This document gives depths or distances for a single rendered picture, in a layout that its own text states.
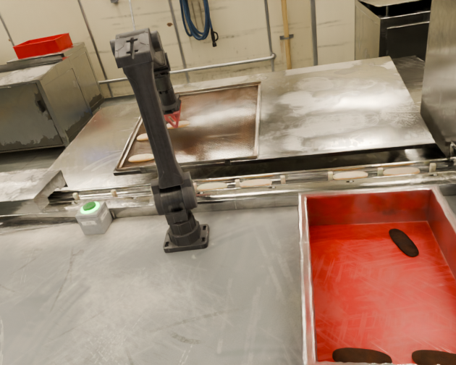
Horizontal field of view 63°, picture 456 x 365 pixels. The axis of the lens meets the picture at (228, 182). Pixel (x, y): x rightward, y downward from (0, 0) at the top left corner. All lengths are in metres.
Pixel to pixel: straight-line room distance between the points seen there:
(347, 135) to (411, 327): 0.67
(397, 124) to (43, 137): 3.34
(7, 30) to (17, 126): 2.01
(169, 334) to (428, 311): 0.52
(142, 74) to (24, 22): 4.88
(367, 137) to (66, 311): 0.99
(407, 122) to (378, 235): 0.48
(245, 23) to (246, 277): 4.07
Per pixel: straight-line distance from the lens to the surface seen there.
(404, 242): 0.96
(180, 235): 0.99
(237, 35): 4.78
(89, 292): 1.02
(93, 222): 1.17
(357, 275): 0.89
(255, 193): 1.09
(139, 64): 0.84
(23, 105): 3.97
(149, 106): 0.86
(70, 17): 5.36
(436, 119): 1.30
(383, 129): 1.31
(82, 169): 1.64
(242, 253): 0.96
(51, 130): 3.95
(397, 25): 2.78
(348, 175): 1.14
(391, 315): 0.83
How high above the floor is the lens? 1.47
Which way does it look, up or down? 31 degrees down
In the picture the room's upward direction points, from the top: 12 degrees counter-clockwise
